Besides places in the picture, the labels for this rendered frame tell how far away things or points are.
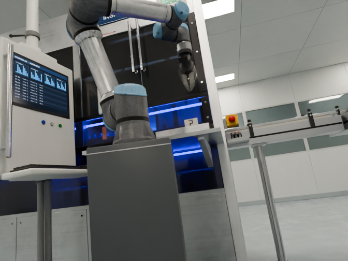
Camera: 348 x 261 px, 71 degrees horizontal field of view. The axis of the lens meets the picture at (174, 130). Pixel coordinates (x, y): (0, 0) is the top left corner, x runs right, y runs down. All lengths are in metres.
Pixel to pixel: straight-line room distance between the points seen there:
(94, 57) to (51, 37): 1.28
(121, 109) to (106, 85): 0.19
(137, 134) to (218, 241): 0.93
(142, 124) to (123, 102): 0.10
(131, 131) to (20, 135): 0.84
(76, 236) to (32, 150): 0.64
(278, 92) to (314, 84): 0.83
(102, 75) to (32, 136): 0.68
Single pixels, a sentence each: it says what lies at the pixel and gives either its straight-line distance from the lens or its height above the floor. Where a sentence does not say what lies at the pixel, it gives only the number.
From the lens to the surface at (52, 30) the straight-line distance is 2.33.
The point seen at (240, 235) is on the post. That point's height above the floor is 0.33.
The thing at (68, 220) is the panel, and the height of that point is 0.52.
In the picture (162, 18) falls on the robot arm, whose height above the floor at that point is 1.35.
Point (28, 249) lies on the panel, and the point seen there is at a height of 0.36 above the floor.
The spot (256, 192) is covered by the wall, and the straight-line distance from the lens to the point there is 6.12.
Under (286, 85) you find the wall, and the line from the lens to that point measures 6.62.
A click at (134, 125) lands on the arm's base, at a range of 0.80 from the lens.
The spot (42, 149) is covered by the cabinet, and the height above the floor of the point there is 0.94.
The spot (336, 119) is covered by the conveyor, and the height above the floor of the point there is 0.91.
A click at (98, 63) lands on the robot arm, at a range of 1.04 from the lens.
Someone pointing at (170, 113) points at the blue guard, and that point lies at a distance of 1.59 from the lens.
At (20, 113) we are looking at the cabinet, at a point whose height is 1.13.
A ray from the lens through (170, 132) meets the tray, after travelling 1.17.
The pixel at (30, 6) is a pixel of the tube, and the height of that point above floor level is 1.92.
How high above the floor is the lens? 0.65
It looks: 13 degrees up
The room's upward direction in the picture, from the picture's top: 8 degrees counter-clockwise
